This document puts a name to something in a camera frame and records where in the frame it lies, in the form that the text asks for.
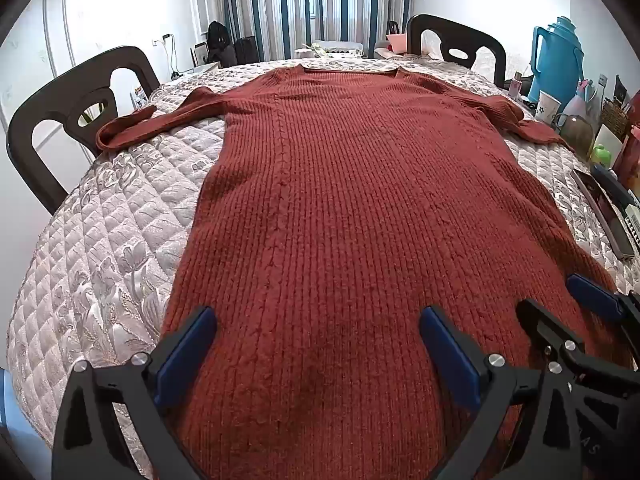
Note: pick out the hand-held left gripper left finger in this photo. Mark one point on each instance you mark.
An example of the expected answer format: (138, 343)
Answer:
(187, 355)

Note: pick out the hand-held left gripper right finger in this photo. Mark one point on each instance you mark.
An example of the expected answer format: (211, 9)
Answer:
(447, 355)

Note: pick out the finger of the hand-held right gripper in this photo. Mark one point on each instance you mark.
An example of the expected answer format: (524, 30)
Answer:
(540, 322)
(592, 297)

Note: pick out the rust red knit sweater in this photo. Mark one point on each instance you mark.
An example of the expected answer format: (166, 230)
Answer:
(350, 210)

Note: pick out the dark tablet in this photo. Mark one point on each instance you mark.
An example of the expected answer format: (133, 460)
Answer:
(605, 215)

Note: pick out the small green bottle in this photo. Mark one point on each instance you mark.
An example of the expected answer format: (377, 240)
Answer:
(602, 156)

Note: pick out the quilted floral table cover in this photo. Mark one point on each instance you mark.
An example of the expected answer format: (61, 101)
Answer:
(100, 235)

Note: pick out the glass jar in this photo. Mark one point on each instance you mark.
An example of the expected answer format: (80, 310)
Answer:
(575, 132)

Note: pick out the wicker basket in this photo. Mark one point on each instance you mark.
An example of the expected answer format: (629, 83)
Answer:
(614, 117)

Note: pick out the white paper cup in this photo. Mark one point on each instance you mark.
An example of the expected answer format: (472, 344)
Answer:
(547, 107)

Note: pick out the white spray bottle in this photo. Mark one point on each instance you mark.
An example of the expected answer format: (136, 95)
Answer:
(579, 102)

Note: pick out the blue thermos jug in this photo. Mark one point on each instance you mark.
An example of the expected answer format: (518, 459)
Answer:
(557, 60)

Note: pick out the dark wooden chair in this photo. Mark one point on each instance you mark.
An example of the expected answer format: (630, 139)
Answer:
(450, 35)
(55, 110)

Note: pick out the black suitcase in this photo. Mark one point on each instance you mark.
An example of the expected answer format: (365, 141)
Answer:
(245, 50)

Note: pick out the pink pillow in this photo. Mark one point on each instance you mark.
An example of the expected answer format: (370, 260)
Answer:
(397, 44)

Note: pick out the black backpack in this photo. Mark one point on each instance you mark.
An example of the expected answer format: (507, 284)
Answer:
(218, 42)

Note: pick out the covered sofa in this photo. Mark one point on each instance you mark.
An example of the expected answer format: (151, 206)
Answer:
(330, 49)

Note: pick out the blue white striped curtains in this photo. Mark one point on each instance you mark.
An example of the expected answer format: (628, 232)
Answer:
(310, 5)

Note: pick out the picture frame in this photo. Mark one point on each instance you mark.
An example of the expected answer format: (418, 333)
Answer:
(200, 54)

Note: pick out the wall socket with charger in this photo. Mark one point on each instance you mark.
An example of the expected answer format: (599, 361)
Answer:
(166, 39)

